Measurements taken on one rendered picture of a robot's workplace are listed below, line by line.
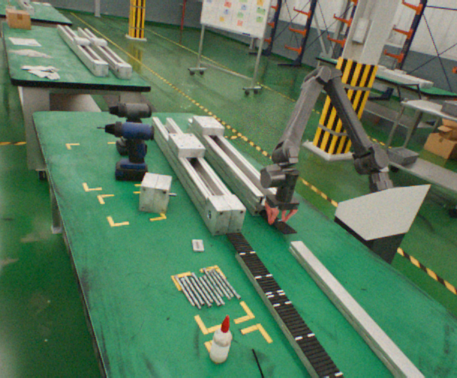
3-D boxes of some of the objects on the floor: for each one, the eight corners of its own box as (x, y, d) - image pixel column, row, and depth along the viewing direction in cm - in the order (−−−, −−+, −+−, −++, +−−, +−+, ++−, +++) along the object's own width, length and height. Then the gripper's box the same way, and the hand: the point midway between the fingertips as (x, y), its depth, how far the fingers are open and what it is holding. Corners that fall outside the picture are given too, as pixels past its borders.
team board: (186, 74, 719) (199, -40, 630) (203, 73, 756) (218, -34, 667) (245, 96, 642) (269, -30, 553) (260, 94, 679) (287, -25, 590)
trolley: (473, 207, 378) (527, 114, 332) (456, 220, 342) (514, 118, 296) (383, 166, 441) (418, 83, 395) (361, 174, 405) (395, 83, 359)
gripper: (279, 189, 114) (268, 229, 121) (305, 188, 118) (293, 227, 125) (269, 179, 119) (259, 219, 126) (294, 178, 124) (283, 217, 131)
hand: (276, 221), depth 125 cm, fingers closed on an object, 5 cm apart
